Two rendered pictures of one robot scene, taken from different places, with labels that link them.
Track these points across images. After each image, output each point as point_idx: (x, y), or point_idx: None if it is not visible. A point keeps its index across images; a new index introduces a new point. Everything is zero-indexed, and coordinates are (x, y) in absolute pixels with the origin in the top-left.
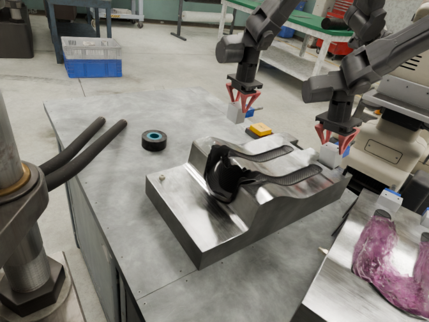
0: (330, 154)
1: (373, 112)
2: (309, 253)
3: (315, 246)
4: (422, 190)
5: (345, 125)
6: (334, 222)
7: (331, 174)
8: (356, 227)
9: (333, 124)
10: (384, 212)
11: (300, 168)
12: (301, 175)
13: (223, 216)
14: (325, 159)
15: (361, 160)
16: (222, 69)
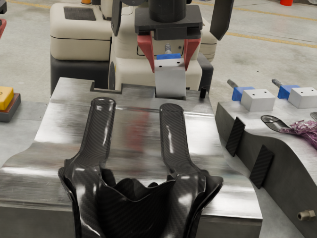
0: (176, 78)
1: (9, 11)
2: (280, 234)
3: (269, 217)
4: (207, 74)
5: (193, 21)
6: (236, 168)
7: (194, 105)
8: (311, 154)
9: (174, 26)
10: (267, 117)
11: (160, 123)
12: (171, 131)
13: None
14: (168, 89)
15: (145, 71)
16: None
